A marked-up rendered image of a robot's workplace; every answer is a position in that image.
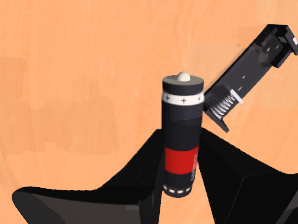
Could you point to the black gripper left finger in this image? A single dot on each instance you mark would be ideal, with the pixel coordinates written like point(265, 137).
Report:
point(132, 196)

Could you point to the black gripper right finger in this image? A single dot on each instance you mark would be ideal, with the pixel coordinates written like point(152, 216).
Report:
point(241, 189)

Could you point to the black cylindrical battery with red band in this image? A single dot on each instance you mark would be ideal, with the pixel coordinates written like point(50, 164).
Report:
point(182, 107)

